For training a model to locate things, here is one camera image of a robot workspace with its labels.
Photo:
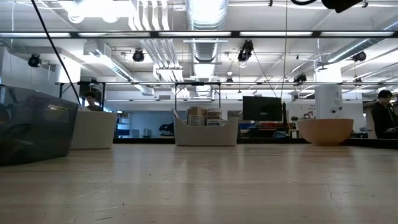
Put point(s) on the black background frame rig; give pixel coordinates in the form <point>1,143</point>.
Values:
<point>199,83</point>

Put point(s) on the white round pillar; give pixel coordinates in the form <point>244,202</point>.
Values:
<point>329,99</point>

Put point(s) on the salmon pink bowl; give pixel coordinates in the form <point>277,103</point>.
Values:
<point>325,132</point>

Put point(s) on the person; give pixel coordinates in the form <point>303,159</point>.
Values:
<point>92,102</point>
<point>384,118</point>

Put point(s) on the white rectangular air duct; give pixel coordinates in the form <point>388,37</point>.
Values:
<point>105,59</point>

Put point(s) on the black computer monitor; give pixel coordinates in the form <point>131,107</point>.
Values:
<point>261,108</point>

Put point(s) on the silver round ventilation duct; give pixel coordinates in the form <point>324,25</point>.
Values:
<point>205,49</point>
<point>351,49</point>

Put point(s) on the dark brown plastic tray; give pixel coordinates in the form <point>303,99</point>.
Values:
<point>34,133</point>

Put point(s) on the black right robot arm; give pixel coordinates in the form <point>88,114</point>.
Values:
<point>340,4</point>

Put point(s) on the black ceiling spotlight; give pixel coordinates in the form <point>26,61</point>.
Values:
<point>359,56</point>
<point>300,78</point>
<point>34,60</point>
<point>138,56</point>
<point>245,49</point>

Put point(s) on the spice jar with white lid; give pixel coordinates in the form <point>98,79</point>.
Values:
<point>214,117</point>

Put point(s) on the white plastic storage bin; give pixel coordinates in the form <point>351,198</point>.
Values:
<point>93,130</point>
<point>205,135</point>

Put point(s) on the black overhead frame bar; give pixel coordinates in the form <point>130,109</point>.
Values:
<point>236,34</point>

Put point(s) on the spice jar with tan lid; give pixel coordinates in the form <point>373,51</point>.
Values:
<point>196,116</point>

